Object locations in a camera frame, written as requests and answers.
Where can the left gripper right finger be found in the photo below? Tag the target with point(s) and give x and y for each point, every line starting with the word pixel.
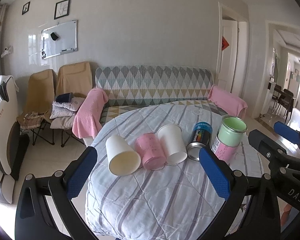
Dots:
pixel 261 219

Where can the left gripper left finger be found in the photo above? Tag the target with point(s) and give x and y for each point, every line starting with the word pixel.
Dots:
pixel 34 220

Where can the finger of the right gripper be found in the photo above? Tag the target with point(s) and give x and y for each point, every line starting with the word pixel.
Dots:
pixel 288 133
pixel 267 147

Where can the pink green tin can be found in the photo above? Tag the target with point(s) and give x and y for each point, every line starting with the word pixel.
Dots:
pixel 228 138

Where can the dining chairs far room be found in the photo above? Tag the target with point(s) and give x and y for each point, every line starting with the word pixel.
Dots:
pixel 285 99

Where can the white paper cup right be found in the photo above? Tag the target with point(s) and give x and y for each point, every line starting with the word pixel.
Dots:
pixel 170 137

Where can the white paper cup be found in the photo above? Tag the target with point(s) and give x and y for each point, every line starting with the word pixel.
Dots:
pixel 170 137
pixel 122 159

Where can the white paper cup left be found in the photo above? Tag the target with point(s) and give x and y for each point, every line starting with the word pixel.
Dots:
pixel 122 159

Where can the pink towel right armrest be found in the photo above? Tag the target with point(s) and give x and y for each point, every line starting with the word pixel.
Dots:
pixel 228 102

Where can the pink towel armrest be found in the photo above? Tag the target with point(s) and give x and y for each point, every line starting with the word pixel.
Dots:
pixel 87 120
pixel 228 102

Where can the dark blue tin can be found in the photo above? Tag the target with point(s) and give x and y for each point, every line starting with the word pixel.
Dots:
pixel 200 137

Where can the white massage chair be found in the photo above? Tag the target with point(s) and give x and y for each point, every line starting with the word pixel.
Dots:
pixel 13 144

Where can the pink towel left armrest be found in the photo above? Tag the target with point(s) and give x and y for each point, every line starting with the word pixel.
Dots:
pixel 87 120

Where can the red door decoration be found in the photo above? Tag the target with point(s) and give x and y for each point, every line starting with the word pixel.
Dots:
pixel 225 43

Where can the stacked cushions on chair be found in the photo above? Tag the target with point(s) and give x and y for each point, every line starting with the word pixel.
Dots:
pixel 64 110

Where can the white door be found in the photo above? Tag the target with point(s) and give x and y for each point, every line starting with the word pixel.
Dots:
pixel 229 55

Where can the tan folding chair left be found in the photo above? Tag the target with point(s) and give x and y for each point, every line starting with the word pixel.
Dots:
pixel 37 110

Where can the tan folding chair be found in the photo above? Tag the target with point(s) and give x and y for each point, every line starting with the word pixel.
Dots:
pixel 37 110
pixel 74 78

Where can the tan folding chair right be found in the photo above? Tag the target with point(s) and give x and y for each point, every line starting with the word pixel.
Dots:
pixel 74 78

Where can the diamond patterned sofa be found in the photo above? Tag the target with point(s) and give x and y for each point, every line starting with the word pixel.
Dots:
pixel 132 87

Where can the wall power socket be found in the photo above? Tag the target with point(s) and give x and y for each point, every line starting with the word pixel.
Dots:
pixel 7 51

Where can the wall whiteboard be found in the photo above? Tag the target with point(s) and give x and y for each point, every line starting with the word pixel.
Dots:
pixel 59 39

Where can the small black picture frame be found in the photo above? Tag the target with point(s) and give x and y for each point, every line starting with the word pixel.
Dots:
pixel 25 8

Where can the black frame line drawing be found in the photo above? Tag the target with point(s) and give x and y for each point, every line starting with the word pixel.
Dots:
pixel 62 9

